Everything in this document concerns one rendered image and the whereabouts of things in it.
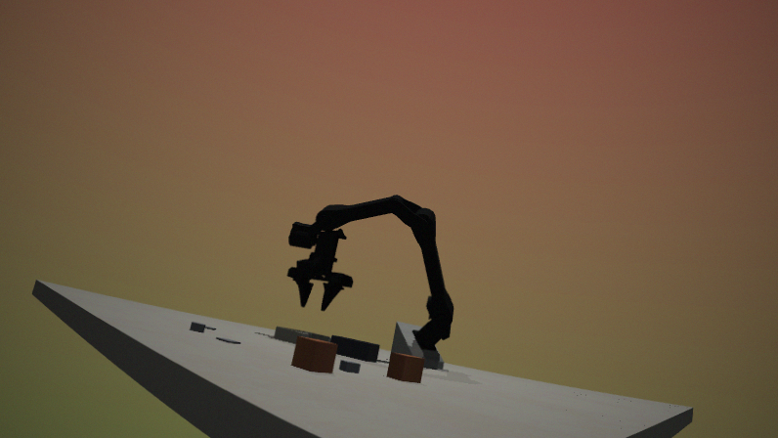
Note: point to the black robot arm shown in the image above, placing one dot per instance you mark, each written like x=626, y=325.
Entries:
x=423, y=224

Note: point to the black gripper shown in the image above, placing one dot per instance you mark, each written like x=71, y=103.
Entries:
x=336, y=281

